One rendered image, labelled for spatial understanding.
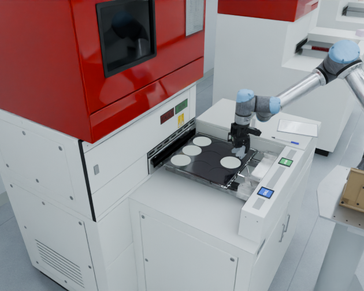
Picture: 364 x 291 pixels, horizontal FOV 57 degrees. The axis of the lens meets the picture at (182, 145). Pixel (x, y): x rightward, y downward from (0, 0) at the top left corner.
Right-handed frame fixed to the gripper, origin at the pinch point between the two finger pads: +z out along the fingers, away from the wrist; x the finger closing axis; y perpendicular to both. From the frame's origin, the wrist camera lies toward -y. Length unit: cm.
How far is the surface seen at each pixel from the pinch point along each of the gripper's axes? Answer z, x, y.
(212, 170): 1.6, 1.5, 17.9
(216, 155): 1.6, -8.3, 9.5
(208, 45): 44, -316, -171
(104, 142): -25, -3, 66
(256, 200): -4.4, 34.0, 17.9
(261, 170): 3.5, 10.4, -4.5
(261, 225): -0.4, 42.8, 21.7
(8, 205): 91, -135, 123
